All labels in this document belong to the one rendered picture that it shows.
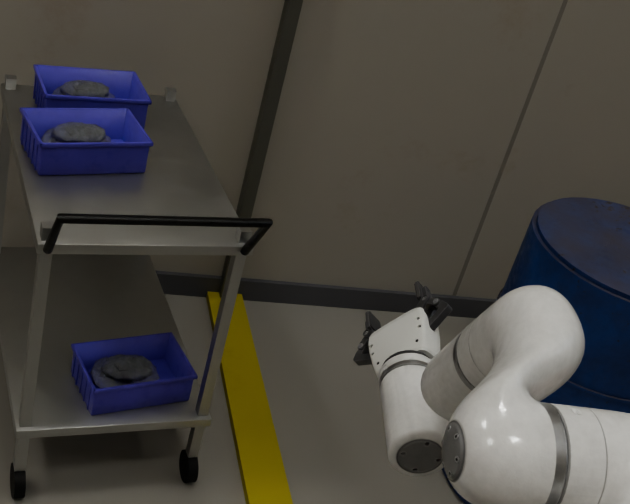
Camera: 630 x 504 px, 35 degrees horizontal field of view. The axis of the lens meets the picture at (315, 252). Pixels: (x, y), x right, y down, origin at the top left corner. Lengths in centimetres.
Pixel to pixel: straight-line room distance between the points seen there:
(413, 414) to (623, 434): 44
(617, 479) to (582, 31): 253
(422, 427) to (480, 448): 43
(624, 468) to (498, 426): 11
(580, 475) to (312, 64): 231
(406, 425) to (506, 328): 34
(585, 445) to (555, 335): 12
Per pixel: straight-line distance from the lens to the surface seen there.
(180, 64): 300
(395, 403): 132
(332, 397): 312
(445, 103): 324
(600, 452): 89
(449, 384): 113
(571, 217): 272
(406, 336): 143
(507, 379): 89
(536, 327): 96
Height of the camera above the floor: 191
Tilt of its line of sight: 30 degrees down
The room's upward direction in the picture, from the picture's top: 16 degrees clockwise
